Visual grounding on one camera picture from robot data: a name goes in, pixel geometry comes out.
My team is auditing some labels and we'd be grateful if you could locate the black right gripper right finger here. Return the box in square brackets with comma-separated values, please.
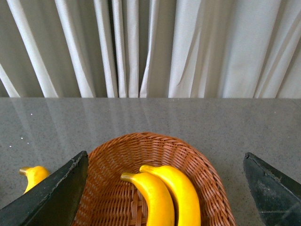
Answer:
[243, 152, 301, 226]

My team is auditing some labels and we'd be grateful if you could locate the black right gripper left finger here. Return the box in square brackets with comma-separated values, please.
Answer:
[0, 151, 88, 226]

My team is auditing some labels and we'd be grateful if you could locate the yellow banana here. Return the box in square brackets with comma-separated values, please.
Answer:
[140, 165, 201, 226]
[19, 166, 50, 194]
[120, 172, 175, 226]

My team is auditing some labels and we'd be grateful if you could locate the right wicker basket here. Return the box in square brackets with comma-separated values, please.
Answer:
[73, 132, 236, 226]

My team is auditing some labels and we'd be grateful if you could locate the white pleated curtain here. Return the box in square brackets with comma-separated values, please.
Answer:
[0, 0, 301, 98]

